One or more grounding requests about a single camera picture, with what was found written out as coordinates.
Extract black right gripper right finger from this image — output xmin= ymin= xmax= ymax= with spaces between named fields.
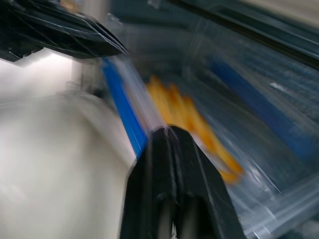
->
xmin=168 ymin=125 xmax=247 ymax=239

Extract yellow fries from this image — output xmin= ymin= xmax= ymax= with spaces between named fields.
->
xmin=146 ymin=74 xmax=244 ymax=186

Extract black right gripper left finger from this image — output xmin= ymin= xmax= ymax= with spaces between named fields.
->
xmin=119 ymin=127 xmax=177 ymax=239

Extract clear blue-rimmed food container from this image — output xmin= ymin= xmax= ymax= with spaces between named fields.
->
xmin=101 ymin=11 xmax=319 ymax=239

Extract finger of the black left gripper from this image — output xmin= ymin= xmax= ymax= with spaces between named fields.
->
xmin=0 ymin=0 xmax=130 ymax=62

